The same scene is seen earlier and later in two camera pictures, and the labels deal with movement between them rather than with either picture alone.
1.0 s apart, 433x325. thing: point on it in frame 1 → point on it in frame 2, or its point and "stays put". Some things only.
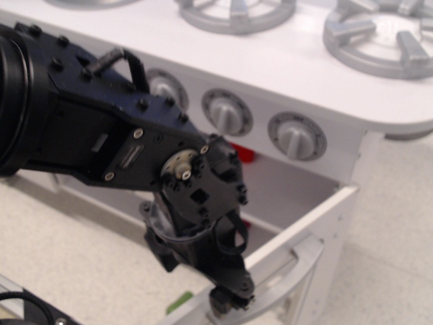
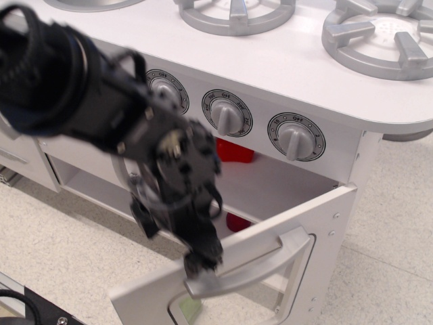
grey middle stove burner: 237,16 stays put
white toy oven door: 296,282 → 149,300
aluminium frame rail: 15,306 stays put
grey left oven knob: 161,82 stays put
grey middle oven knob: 226,113 stays put
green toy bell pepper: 185,297 → 190,307
